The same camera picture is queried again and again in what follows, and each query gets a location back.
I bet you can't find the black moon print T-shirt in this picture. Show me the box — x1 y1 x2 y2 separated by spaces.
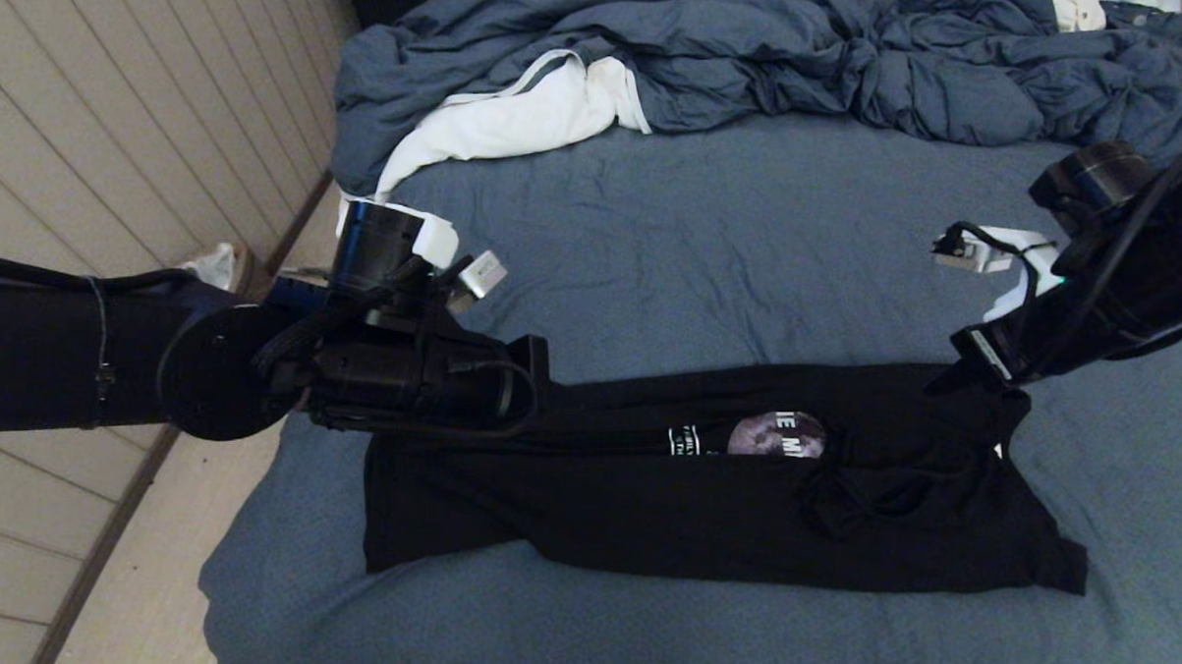
357 355 1091 621

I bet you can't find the clear plastic bin liner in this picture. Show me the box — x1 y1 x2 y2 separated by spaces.
180 242 240 294

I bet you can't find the white blanket grey stripe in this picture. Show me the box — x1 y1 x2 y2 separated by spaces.
332 47 654 209

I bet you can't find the blue bed sheet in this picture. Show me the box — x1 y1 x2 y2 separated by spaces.
183 100 1182 664

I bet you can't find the black headboard panel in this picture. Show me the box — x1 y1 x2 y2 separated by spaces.
349 0 454 31

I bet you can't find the crumpled blue duvet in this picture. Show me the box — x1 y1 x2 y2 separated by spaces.
324 0 1182 206

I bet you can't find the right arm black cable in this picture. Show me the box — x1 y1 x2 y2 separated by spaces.
938 138 1182 389

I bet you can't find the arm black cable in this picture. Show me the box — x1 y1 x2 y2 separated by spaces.
938 138 1182 389
307 354 546 449

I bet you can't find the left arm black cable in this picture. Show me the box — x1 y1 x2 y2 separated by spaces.
307 354 546 449

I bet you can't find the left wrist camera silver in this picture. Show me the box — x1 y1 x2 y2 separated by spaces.
446 249 510 308

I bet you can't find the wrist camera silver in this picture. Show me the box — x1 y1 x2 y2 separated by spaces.
446 249 510 308
931 221 1013 278

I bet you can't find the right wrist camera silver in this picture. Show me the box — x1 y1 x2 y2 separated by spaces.
931 221 1013 278

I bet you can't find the right motor cylinder white bracket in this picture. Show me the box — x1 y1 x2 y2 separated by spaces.
976 138 1163 324

